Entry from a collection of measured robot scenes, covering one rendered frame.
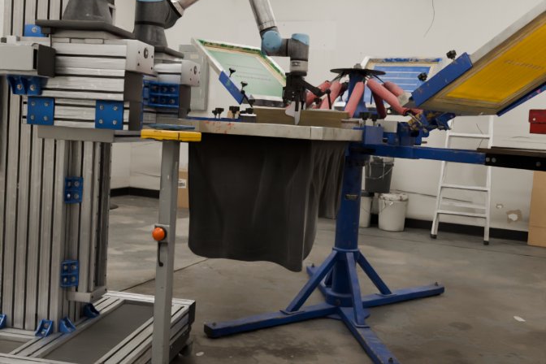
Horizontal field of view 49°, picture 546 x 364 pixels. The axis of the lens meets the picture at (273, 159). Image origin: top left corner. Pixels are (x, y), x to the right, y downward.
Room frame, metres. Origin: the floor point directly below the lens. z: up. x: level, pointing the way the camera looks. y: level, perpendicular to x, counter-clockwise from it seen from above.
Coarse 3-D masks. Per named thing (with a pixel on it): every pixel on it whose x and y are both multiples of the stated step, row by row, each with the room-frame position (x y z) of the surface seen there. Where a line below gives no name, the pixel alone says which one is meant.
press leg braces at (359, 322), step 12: (336, 252) 3.16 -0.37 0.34; (360, 252) 3.27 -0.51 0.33; (324, 264) 3.13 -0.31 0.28; (348, 264) 3.09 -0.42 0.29; (360, 264) 3.30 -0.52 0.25; (312, 276) 3.10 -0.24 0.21; (324, 276) 3.11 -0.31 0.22; (348, 276) 3.08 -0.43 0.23; (372, 276) 3.34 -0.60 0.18; (312, 288) 3.06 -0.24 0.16; (384, 288) 3.40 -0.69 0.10; (300, 300) 3.02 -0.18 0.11; (360, 300) 2.94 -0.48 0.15; (288, 312) 2.97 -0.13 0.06; (300, 312) 3.00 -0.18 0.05; (360, 312) 2.89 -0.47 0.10; (360, 324) 2.85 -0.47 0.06
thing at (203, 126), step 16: (160, 128) 1.99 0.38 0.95; (208, 128) 1.92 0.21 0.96; (224, 128) 1.90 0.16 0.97; (240, 128) 1.88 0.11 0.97; (256, 128) 1.86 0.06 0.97; (272, 128) 1.84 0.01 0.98; (288, 128) 1.82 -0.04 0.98; (304, 128) 1.80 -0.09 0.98; (320, 128) 1.78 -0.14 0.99; (336, 128) 1.91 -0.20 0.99
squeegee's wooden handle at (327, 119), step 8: (256, 112) 2.50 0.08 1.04; (264, 112) 2.49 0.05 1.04; (272, 112) 2.47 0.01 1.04; (280, 112) 2.46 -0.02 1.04; (304, 112) 2.42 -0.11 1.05; (312, 112) 2.40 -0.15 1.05; (320, 112) 2.39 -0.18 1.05; (328, 112) 2.38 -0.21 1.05; (336, 112) 2.37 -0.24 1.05; (344, 112) 2.35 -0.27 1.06; (264, 120) 2.48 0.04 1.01; (272, 120) 2.47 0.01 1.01; (280, 120) 2.46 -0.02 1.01; (288, 120) 2.44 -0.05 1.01; (304, 120) 2.42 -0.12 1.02; (312, 120) 2.40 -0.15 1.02; (320, 120) 2.39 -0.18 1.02; (328, 120) 2.38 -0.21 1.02; (336, 120) 2.36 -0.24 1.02
